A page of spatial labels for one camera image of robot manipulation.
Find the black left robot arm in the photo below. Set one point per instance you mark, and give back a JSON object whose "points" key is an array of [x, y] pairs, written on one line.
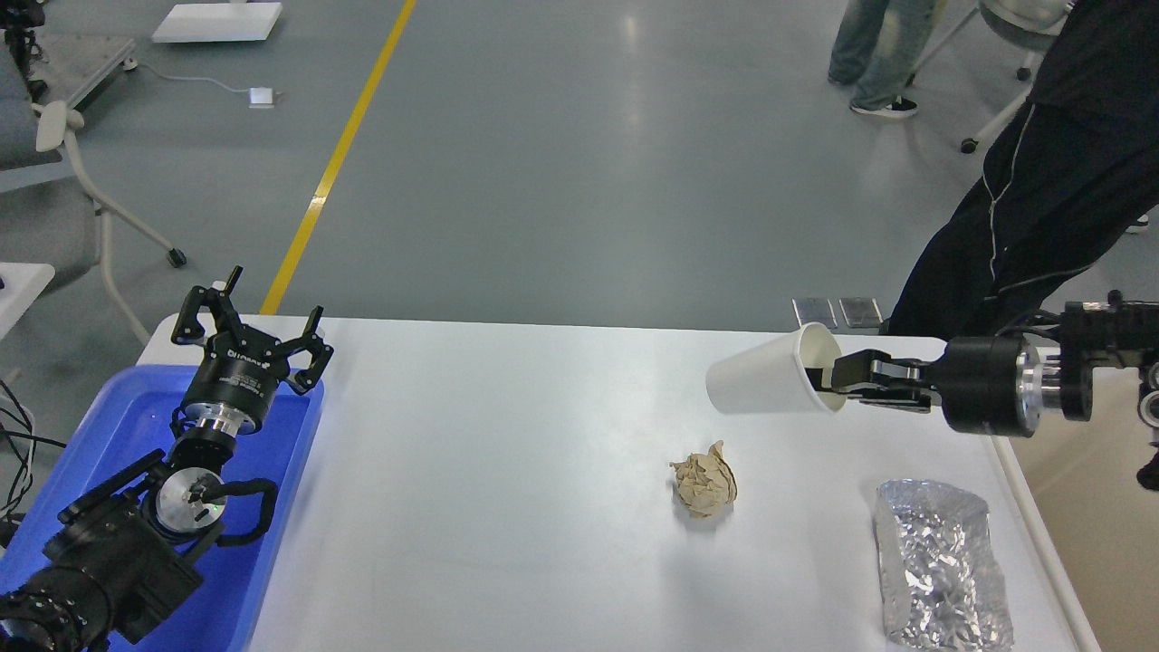
{"points": [[124, 560]]}

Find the right metal floor plate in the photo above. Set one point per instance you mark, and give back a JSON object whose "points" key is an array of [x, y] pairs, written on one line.
{"points": [[861, 313]]}

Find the white rolling chair right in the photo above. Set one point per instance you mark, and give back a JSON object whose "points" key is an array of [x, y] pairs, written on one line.
{"points": [[1024, 31]]}

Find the white paper cup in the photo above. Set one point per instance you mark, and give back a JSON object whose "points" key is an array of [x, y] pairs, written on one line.
{"points": [[787, 375]]}

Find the left metal floor plate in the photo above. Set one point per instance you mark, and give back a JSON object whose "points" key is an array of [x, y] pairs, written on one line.
{"points": [[815, 310]]}

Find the blue plastic tray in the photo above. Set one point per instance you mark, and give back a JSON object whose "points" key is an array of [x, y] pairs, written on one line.
{"points": [[131, 417]]}

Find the white flat board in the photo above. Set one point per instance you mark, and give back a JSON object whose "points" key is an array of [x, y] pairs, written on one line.
{"points": [[218, 23]]}

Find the crumpled aluminium foil bag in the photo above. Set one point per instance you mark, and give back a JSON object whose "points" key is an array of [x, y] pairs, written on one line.
{"points": [[941, 586]]}

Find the white side table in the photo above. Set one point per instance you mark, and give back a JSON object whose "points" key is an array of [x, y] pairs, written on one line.
{"points": [[23, 283]]}

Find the white power adapter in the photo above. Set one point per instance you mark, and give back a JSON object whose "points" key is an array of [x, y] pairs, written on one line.
{"points": [[262, 97]]}

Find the grey office chair left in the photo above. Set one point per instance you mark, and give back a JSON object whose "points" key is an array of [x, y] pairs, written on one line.
{"points": [[53, 213]]}

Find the person in black tracksuit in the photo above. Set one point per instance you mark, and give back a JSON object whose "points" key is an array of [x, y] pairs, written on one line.
{"points": [[1062, 183]]}

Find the metal floor plate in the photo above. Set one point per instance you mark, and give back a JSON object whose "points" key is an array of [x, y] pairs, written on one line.
{"points": [[861, 313], [815, 310]]}

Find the person in grey jeans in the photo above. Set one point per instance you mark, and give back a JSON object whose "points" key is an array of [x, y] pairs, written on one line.
{"points": [[876, 49]]}

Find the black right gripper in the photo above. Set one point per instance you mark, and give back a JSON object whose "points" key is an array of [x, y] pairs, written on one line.
{"points": [[989, 386]]}

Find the grey metal platform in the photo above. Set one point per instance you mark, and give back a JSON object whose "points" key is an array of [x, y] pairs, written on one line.
{"points": [[77, 67]]}

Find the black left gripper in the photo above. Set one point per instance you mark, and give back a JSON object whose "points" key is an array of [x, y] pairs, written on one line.
{"points": [[234, 378]]}

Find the crumpled brown paper ball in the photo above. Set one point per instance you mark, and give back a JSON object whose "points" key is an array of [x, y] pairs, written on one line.
{"points": [[704, 482]]}

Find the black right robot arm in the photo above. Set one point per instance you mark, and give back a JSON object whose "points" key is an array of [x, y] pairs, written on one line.
{"points": [[1115, 333]]}

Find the beige plastic bin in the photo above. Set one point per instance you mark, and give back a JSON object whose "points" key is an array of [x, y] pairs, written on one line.
{"points": [[1104, 526]]}

